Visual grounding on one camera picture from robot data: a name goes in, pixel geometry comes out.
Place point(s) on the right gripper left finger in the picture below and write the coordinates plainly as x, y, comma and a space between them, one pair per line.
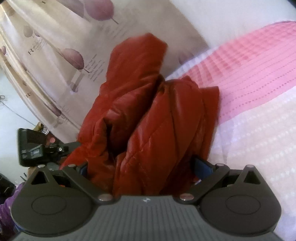
57, 202

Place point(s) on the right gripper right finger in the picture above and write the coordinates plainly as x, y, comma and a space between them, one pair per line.
236, 202

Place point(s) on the red puffer jacket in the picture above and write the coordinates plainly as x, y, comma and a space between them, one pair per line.
142, 130

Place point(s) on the cluttered brown side shelf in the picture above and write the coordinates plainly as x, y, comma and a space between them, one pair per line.
50, 138

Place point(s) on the purple patterned sleeve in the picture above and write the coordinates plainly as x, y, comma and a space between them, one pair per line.
7, 224

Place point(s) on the beige leaf print curtain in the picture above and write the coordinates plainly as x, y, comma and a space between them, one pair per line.
56, 53

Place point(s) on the pink checkered bedspread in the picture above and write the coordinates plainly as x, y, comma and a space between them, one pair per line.
256, 122

